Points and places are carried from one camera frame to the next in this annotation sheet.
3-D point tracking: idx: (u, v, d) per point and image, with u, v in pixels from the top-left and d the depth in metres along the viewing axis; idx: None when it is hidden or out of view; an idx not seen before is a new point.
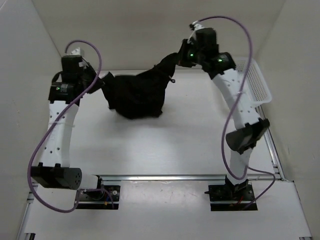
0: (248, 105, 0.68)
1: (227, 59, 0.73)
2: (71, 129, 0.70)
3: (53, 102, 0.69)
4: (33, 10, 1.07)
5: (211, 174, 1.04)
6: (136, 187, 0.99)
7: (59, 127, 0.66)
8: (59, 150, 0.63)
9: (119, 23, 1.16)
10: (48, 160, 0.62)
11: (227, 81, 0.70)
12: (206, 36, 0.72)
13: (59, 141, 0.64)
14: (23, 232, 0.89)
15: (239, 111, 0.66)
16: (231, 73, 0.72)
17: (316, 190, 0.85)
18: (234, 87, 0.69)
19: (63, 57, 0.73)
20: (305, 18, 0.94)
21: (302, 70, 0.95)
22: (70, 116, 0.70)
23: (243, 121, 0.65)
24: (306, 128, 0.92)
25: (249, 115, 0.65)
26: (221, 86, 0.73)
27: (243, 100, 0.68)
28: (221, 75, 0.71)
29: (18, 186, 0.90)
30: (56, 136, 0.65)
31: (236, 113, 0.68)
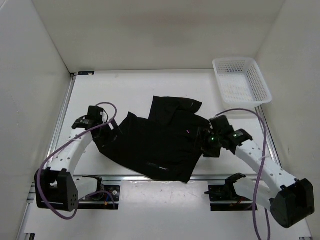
0: (278, 168, 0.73)
1: (242, 133, 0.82)
2: (81, 150, 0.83)
3: (75, 129, 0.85)
4: (33, 11, 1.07)
5: (212, 174, 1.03)
6: (136, 187, 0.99)
7: (74, 143, 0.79)
8: (68, 160, 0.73)
9: (118, 23, 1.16)
10: (58, 165, 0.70)
11: (248, 150, 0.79)
12: (219, 121, 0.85)
13: (71, 152, 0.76)
14: (24, 232, 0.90)
15: (270, 175, 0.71)
16: (250, 143, 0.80)
17: (316, 190, 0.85)
18: (256, 155, 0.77)
19: (90, 106, 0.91)
20: (307, 16, 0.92)
21: (303, 69, 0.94)
22: (84, 139, 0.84)
23: (278, 184, 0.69)
24: (307, 128, 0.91)
25: (281, 178, 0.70)
26: (243, 156, 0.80)
27: (271, 164, 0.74)
28: (240, 146, 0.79)
29: (18, 186, 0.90)
30: (70, 149, 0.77)
31: (266, 176, 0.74)
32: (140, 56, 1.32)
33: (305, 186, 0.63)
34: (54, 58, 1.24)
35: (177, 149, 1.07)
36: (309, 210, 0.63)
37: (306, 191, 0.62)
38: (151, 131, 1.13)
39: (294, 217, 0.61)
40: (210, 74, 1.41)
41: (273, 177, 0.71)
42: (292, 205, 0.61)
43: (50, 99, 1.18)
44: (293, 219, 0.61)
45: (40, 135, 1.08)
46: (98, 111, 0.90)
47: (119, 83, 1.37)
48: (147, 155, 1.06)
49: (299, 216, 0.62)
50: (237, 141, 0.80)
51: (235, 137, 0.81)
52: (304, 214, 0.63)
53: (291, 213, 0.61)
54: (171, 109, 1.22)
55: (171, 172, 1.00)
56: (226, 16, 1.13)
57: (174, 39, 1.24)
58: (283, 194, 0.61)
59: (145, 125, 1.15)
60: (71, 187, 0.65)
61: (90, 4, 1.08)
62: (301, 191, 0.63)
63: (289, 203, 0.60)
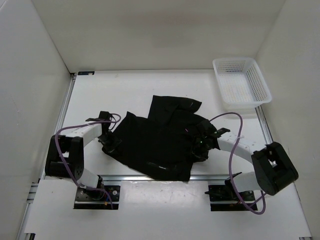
0: (249, 141, 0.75)
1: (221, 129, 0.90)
2: (92, 137, 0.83)
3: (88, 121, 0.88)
4: (33, 11, 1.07)
5: (212, 174, 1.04)
6: (136, 187, 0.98)
7: (88, 126, 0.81)
8: (82, 133, 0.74)
9: (119, 23, 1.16)
10: (72, 134, 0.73)
11: (225, 137, 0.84)
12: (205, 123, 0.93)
13: (86, 129, 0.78)
14: (24, 232, 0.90)
15: (244, 147, 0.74)
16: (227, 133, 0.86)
17: (316, 190, 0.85)
18: (233, 138, 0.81)
19: (102, 111, 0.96)
20: (307, 17, 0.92)
21: (303, 69, 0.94)
22: (97, 129, 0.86)
23: (251, 151, 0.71)
24: (307, 128, 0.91)
25: (253, 147, 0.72)
26: (225, 146, 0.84)
27: (243, 140, 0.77)
28: (220, 138, 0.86)
29: (18, 186, 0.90)
30: (84, 128, 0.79)
31: (243, 150, 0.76)
32: (140, 56, 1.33)
33: (275, 145, 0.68)
34: (54, 58, 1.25)
35: (176, 147, 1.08)
36: (291, 171, 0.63)
37: (277, 150, 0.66)
38: (151, 130, 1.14)
39: (275, 177, 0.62)
40: (210, 74, 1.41)
41: (247, 148, 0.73)
42: (266, 164, 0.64)
43: (50, 99, 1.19)
44: (276, 180, 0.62)
45: (40, 135, 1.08)
46: (108, 116, 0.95)
47: (119, 83, 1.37)
48: (148, 154, 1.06)
49: (282, 178, 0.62)
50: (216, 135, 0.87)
51: (215, 133, 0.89)
52: (288, 178, 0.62)
53: (268, 171, 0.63)
54: (170, 108, 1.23)
55: (172, 172, 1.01)
56: (226, 16, 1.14)
57: (174, 39, 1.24)
58: (254, 154, 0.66)
59: (144, 125, 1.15)
60: (81, 154, 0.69)
61: (90, 4, 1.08)
62: (276, 154, 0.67)
63: (262, 161, 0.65)
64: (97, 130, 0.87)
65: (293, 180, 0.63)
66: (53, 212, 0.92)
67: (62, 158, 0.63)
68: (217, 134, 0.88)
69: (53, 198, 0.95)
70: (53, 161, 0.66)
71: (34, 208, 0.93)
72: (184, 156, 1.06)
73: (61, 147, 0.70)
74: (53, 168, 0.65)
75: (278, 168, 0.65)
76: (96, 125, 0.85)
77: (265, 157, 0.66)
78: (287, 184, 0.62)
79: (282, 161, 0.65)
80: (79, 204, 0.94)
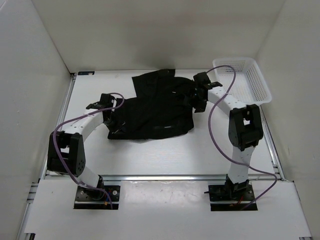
0: (234, 99, 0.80)
1: (215, 82, 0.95)
2: (92, 127, 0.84)
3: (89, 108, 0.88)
4: (33, 11, 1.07)
5: (212, 174, 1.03)
6: (136, 187, 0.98)
7: (88, 118, 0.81)
8: (81, 128, 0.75)
9: (119, 23, 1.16)
10: (72, 130, 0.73)
11: (215, 91, 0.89)
12: (199, 75, 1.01)
13: (84, 123, 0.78)
14: (24, 232, 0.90)
15: (227, 103, 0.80)
16: (219, 88, 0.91)
17: (316, 190, 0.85)
18: (221, 94, 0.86)
19: (102, 95, 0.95)
20: (307, 17, 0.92)
21: (303, 69, 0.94)
22: (96, 117, 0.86)
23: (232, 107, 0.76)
24: (307, 128, 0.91)
25: (236, 104, 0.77)
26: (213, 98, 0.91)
27: (230, 97, 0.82)
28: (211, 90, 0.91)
29: (18, 186, 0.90)
30: (83, 121, 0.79)
31: (226, 106, 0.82)
32: (140, 56, 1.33)
33: (253, 107, 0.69)
34: (54, 58, 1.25)
35: (174, 106, 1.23)
36: (258, 131, 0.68)
37: (254, 113, 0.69)
38: (144, 100, 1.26)
39: (242, 133, 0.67)
40: (210, 74, 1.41)
41: (230, 104, 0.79)
42: (238, 121, 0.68)
43: (50, 99, 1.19)
44: (242, 135, 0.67)
45: (40, 135, 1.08)
46: (109, 99, 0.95)
47: (119, 83, 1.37)
48: (149, 121, 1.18)
49: (248, 135, 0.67)
50: (209, 86, 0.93)
51: (208, 85, 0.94)
52: (253, 137, 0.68)
53: (237, 127, 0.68)
54: (151, 81, 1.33)
55: (177, 128, 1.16)
56: (226, 16, 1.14)
57: (174, 39, 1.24)
58: (232, 111, 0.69)
59: (135, 104, 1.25)
60: (80, 151, 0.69)
61: (90, 4, 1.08)
62: (251, 115, 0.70)
63: (236, 118, 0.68)
64: (97, 118, 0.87)
65: (257, 140, 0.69)
66: (53, 212, 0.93)
67: (61, 158, 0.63)
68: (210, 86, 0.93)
69: (53, 198, 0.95)
70: (54, 158, 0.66)
71: (34, 208, 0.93)
72: (182, 111, 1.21)
73: (61, 143, 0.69)
74: (54, 165, 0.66)
75: (248, 127, 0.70)
76: (95, 115, 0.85)
77: (241, 116, 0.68)
78: (252, 140, 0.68)
79: (254, 123, 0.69)
80: (79, 204, 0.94)
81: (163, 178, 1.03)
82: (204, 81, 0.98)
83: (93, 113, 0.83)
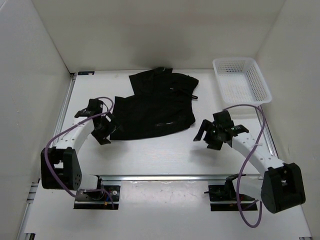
0: (267, 153, 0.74)
1: (239, 127, 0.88)
2: (84, 136, 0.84)
3: (77, 117, 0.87)
4: (33, 11, 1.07)
5: (212, 174, 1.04)
6: (136, 187, 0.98)
7: (78, 128, 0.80)
8: (73, 140, 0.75)
9: (118, 23, 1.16)
10: (63, 145, 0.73)
11: (242, 139, 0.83)
12: (221, 116, 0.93)
13: (75, 134, 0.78)
14: (24, 232, 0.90)
15: (259, 159, 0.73)
16: (245, 134, 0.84)
17: (316, 190, 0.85)
18: (250, 144, 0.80)
19: (89, 100, 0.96)
20: (307, 17, 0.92)
21: (303, 69, 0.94)
22: (87, 126, 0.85)
23: (266, 166, 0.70)
24: (307, 128, 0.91)
25: (269, 162, 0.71)
26: (239, 145, 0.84)
27: (261, 150, 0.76)
28: (236, 137, 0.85)
29: (18, 186, 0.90)
30: (74, 132, 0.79)
31: (256, 159, 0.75)
32: (140, 56, 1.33)
33: (293, 168, 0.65)
34: (54, 58, 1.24)
35: (174, 103, 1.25)
36: (297, 196, 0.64)
37: (293, 175, 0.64)
38: (143, 98, 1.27)
39: (280, 198, 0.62)
40: (210, 74, 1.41)
41: (262, 160, 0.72)
42: (278, 184, 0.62)
43: (50, 99, 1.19)
44: (280, 201, 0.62)
45: (40, 135, 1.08)
46: (98, 104, 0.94)
47: (119, 82, 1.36)
48: (151, 120, 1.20)
49: (287, 200, 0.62)
50: (233, 132, 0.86)
51: (232, 129, 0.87)
52: (293, 201, 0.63)
53: (276, 192, 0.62)
54: (148, 79, 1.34)
55: (179, 124, 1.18)
56: (226, 16, 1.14)
57: (174, 39, 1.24)
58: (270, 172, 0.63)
59: (133, 104, 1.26)
60: (75, 165, 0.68)
61: (90, 4, 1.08)
62: (290, 175, 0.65)
63: (275, 182, 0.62)
64: (88, 126, 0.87)
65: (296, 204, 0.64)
66: (53, 212, 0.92)
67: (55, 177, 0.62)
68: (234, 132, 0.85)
69: (53, 198, 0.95)
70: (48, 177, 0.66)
71: (34, 208, 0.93)
72: (182, 107, 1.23)
73: (53, 158, 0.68)
74: (50, 184, 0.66)
75: (287, 190, 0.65)
76: (85, 123, 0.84)
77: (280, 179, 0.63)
78: (289, 207, 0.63)
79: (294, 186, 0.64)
80: (79, 205, 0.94)
81: (163, 178, 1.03)
82: (226, 125, 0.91)
83: (83, 122, 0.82)
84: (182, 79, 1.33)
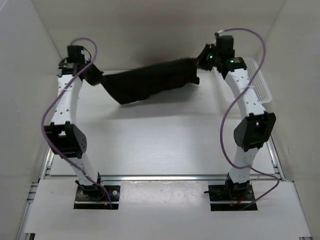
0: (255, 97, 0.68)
1: (239, 60, 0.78)
2: (77, 98, 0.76)
3: (61, 76, 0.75)
4: (33, 11, 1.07)
5: (212, 174, 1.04)
6: (136, 187, 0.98)
7: (68, 93, 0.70)
8: (68, 111, 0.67)
9: (119, 23, 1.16)
10: (62, 121, 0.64)
11: (236, 77, 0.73)
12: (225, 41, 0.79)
13: (68, 103, 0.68)
14: (24, 232, 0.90)
15: (244, 102, 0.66)
16: (240, 71, 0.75)
17: (316, 190, 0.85)
18: (243, 82, 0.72)
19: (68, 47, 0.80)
20: (306, 18, 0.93)
21: (302, 69, 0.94)
22: (76, 87, 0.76)
23: (247, 111, 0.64)
24: (307, 128, 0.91)
25: (253, 107, 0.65)
26: (231, 83, 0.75)
27: (250, 93, 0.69)
28: (231, 72, 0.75)
29: (18, 186, 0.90)
30: (65, 100, 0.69)
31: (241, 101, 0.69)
32: (140, 56, 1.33)
33: (270, 118, 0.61)
34: (54, 58, 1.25)
35: None
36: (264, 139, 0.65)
37: (268, 122, 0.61)
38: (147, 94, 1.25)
39: (249, 138, 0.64)
40: (211, 74, 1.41)
41: (246, 104, 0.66)
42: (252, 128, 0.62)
43: (50, 98, 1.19)
44: (248, 140, 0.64)
45: (40, 135, 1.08)
46: (78, 50, 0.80)
47: None
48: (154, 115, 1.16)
49: (254, 139, 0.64)
50: (231, 67, 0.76)
51: (231, 63, 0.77)
52: (258, 140, 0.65)
53: (247, 133, 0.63)
54: None
55: None
56: (226, 16, 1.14)
57: (174, 39, 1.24)
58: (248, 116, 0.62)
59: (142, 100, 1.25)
60: (78, 134, 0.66)
61: (90, 4, 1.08)
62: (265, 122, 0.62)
63: (250, 125, 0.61)
64: (77, 86, 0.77)
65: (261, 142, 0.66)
66: (53, 212, 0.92)
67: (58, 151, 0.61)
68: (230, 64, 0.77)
69: (53, 198, 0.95)
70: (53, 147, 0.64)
71: (34, 208, 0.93)
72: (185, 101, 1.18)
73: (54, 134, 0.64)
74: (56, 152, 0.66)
75: (257, 131, 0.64)
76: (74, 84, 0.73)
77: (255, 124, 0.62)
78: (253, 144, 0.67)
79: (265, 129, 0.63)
80: (79, 204, 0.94)
81: (164, 178, 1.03)
82: (226, 53, 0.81)
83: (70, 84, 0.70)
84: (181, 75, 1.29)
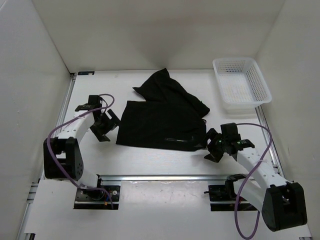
0: (271, 170, 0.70)
1: (245, 141, 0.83)
2: (86, 128, 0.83)
3: (78, 111, 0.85)
4: (33, 11, 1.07)
5: (212, 174, 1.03)
6: (136, 187, 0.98)
7: (79, 119, 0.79)
8: (75, 131, 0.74)
9: (119, 24, 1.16)
10: (66, 135, 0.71)
11: (247, 154, 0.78)
12: (229, 127, 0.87)
13: (77, 125, 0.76)
14: (24, 232, 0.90)
15: (262, 175, 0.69)
16: (250, 149, 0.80)
17: (316, 190, 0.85)
18: (254, 159, 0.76)
19: (90, 95, 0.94)
20: (306, 18, 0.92)
21: (303, 69, 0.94)
22: (88, 121, 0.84)
23: (268, 183, 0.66)
24: (307, 128, 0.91)
25: (273, 179, 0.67)
26: (242, 160, 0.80)
27: (265, 166, 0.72)
28: (241, 151, 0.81)
29: (18, 187, 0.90)
30: (75, 123, 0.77)
31: (259, 176, 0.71)
32: (140, 56, 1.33)
33: (296, 189, 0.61)
34: (54, 58, 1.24)
35: (184, 125, 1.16)
36: (300, 217, 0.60)
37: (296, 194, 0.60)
38: (157, 98, 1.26)
39: (282, 217, 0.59)
40: (210, 74, 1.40)
41: (265, 177, 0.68)
42: (280, 203, 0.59)
43: (50, 99, 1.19)
44: (281, 220, 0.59)
45: (39, 135, 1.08)
46: (97, 100, 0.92)
47: (119, 82, 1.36)
48: (160, 137, 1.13)
49: (288, 219, 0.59)
50: (239, 147, 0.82)
51: (238, 143, 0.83)
52: (293, 220, 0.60)
53: (278, 210, 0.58)
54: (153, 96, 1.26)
55: (190, 143, 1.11)
56: (226, 16, 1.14)
57: (174, 39, 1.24)
58: (271, 189, 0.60)
59: (154, 88, 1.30)
60: (76, 153, 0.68)
61: (90, 4, 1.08)
62: (292, 195, 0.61)
63: (277, 199, 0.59)
64: (88, 122, 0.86)
65: (299, 224, 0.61)
66: (53, 212, 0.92)
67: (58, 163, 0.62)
68: (239, 146, 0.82)
69: (53, 199, 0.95)
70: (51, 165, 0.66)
71: (34, 208, 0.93)
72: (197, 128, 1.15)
73: (55, 149, 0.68)
74: (50, 172, 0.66)
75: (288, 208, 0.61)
76: (87, 116, 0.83)
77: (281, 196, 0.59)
78: (290, 227, 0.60)
79: (296, 205, 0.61)
80: (79, 204, 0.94)
81: (164, 178, 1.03)
82: (233, 137, 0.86)
83: (84, 114, 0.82)
84: (185, 100, 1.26)
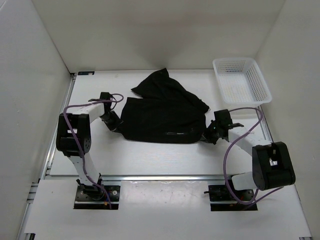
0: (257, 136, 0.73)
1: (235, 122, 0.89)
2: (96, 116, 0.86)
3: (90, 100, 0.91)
4: (33, 11, 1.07)
5: (212, 174, 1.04)
6: (136, 187, 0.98)
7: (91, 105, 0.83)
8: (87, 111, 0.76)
9: (119, 24, 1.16)
10: (78, 112, 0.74)
11: (236, 130, 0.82)
12: (222, 113, 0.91)
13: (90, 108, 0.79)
14: (24, 232, 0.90)
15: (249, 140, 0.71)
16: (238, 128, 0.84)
17: (316, 190, 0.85)
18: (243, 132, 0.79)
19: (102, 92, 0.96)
20: (307, 18, 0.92)
21: (303, 69, 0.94)
22: (99, 109, 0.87)
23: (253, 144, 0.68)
24: (307, 127, 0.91)
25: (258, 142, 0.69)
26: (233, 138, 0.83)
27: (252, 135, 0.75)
28: (231, 129, 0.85)
29: (18, 187, 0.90)
30: (88, 107, 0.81)
31: (247, 143, 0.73)
32: (140, 56, 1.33)
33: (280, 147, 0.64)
34: (54, 58, 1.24)
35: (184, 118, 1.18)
36: (288, 175, 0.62)
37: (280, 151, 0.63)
38: (155, 96, 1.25)
39: (269, 173, 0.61)
40: (210, 74, 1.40)
41: (250, 141, 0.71)
42: (265, 159, 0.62)
43: (50, 99, 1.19)
44: (269, 176, 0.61)
45: (39, 135, 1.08)
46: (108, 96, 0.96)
47: (119, 82, 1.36)
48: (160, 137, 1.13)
49: (276, 177, 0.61)
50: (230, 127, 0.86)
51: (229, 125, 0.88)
52: (281, 177, 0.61)
53: (263, 165, 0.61)
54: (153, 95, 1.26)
55: (191, 135, 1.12)
56: (226, 16, 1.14)
57: (174, 39, 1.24)
58: (256, 147, 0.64)
59: (153, 88, 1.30)
60: (87, 131, 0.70)
61: (90, 4, 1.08)
62: (278, 154, 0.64)
63: (262, 155, 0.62)
64: (99, 110, 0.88)
65: (288, 184, 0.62)
66: (53, 212, 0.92)
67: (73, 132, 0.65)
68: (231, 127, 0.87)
69: (53, 199, 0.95)
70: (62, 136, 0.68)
71: (34, 209, 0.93)
72: (196, 120, 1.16)
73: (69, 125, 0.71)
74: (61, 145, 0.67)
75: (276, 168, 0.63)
76: (98, 104, 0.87)
77: (266, 153, 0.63)
78: (279, 186, 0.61)
79: (282, 163, 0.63)
80: (79, 204, 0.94)
81: (164, 178, 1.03)
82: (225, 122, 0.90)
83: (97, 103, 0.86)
84: (185, 98, 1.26)
